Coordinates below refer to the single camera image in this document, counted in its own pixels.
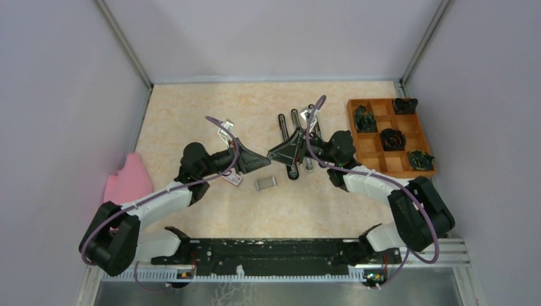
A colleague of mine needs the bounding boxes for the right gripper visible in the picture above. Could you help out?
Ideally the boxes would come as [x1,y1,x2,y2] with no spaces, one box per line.
[267,126,338,166]

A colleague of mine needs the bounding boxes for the dark clip bundle bottom right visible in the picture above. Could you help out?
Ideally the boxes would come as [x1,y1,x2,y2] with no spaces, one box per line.
[408,150,435,171]

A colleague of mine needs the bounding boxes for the pink cloth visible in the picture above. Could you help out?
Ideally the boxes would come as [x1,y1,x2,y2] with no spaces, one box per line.
[103,152,154,205]

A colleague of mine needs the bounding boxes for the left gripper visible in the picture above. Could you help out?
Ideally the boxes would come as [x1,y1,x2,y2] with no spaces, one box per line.
[199,137,271,177]

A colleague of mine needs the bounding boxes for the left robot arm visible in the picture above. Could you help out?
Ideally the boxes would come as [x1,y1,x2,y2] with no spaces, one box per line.
[79,138,271,276]

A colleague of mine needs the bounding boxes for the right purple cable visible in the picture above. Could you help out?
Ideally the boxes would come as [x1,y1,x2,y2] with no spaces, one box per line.
[305,94,440,290]

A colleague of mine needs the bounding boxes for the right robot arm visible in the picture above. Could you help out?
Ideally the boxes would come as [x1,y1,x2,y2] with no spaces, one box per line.
[267,128,456,263]

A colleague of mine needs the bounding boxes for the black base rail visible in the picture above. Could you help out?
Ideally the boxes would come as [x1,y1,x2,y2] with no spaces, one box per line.
[151,238,402,277]

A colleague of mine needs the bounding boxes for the red white staple box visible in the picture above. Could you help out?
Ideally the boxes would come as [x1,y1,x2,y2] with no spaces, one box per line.
[222,172,243,187]

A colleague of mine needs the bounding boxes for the wooden compartment tray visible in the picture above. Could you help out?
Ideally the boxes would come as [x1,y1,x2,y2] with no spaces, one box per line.
[347,98,436,179]

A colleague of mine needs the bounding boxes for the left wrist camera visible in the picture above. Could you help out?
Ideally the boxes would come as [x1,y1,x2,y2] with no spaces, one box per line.
[218,119,234,138]

